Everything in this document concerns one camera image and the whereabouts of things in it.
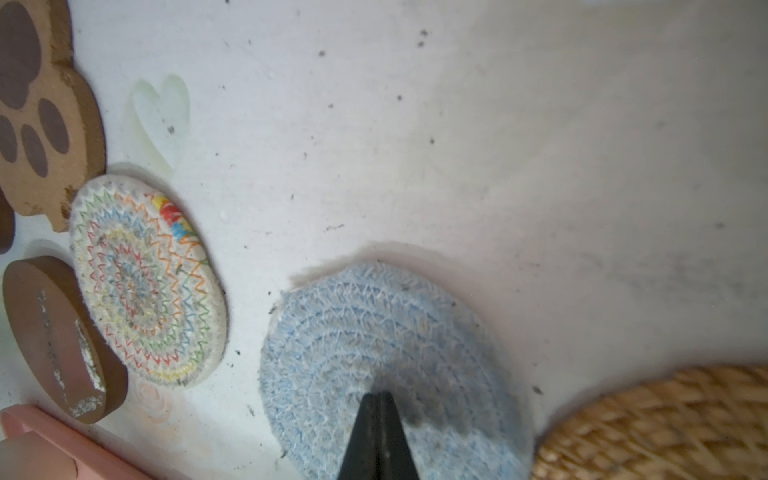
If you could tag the scratched round wooden coaster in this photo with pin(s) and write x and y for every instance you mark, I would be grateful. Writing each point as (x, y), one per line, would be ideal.
(60, 342)

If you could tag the pink rectangular tray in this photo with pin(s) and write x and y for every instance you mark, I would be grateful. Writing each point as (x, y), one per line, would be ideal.
(35, 445)

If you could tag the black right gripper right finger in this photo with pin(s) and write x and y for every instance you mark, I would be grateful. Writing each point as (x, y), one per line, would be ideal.
(394, 457)

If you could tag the round dark wooden coaster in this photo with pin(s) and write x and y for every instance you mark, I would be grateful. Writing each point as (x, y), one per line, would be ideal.
(7, 224)

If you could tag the light blue woven coaster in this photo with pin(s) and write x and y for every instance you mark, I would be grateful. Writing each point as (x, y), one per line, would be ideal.
(375, 327)

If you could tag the cork paw print coaster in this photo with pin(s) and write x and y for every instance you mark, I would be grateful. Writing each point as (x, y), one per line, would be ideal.
(52, 137)

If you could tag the white multicolour woven coaster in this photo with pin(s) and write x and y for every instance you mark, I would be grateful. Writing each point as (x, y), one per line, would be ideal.
(147, 281)

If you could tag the round tan wicker coaster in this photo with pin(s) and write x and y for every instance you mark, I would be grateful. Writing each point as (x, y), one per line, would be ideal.
(699, 423)

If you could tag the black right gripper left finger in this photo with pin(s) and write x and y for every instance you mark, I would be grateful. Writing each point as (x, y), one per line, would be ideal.
(360, 461)

